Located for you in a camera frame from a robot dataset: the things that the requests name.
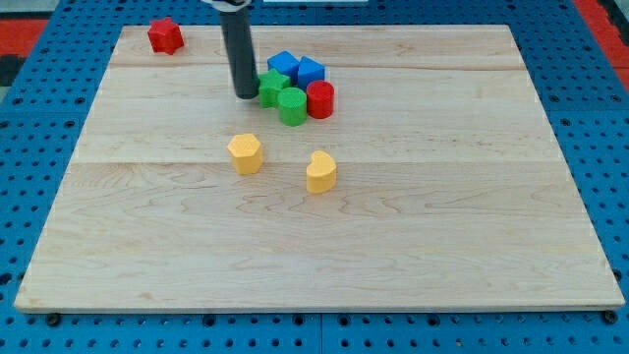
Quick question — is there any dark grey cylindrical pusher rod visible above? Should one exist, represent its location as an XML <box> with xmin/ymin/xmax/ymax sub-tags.
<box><xmin>217</xmin><ymin>3</ymin><xmax>258</xmax><ymax>99</ymax></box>

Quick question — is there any blue cube block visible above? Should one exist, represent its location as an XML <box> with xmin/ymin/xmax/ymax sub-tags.
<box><xmin>267</xmin><ymin>50</ymin><xmax>300</xmax><ymax>86</ymax></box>

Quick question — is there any green star block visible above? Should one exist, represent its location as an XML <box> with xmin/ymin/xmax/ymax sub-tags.
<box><xmin>258</xmin><ymin>69</ymin><xmax>291</xmax><ymax>108</ymax></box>

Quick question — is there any red star block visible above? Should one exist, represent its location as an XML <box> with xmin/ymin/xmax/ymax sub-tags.
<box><xmin>147</xmin><ymin>17</ymin><xmax>185</xmax><ymax>55</ymax></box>

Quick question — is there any blue triangular block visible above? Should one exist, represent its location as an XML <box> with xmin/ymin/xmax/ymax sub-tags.
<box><xmin>297</xmin><ymin>56</ymin><xmax>325</xmax><ymax>90</ymax></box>

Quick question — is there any green cylinder block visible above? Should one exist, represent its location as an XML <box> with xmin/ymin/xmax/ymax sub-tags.
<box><xmin>277</xmin><ymin>88</ymin><xmax>307</xmax><ymax>127</ymax></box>

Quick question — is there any red cylinder block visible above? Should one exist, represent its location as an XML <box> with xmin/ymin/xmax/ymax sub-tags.
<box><xmin>306</xmin><ymin>80</ymin><xmax>335</xmax><ymax>119</ymax></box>

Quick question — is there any yellow hexagon block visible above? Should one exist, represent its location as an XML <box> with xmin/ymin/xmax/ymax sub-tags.
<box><xmin>227</xmin><ymin>134</ymin><xmax>263</xmax><ymax>175</ymax></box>

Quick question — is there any yellow heart block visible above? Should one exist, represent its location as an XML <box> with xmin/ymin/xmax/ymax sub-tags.
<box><xmin>306</xmin><ymin>150</ymin><xmax>337</xmax><ymax>194</ymax></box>

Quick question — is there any light wooden board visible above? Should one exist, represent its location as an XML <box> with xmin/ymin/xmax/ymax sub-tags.
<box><xmin>15</xmin><ymin>25</ymin><xmax>625</xmax><ymax>314</ymax></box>

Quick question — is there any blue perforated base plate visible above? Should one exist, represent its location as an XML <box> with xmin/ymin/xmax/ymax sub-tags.
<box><xmin>1</xmin><ymin>1</ymin><xmax>628</xmax><ymax>353</ymax></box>

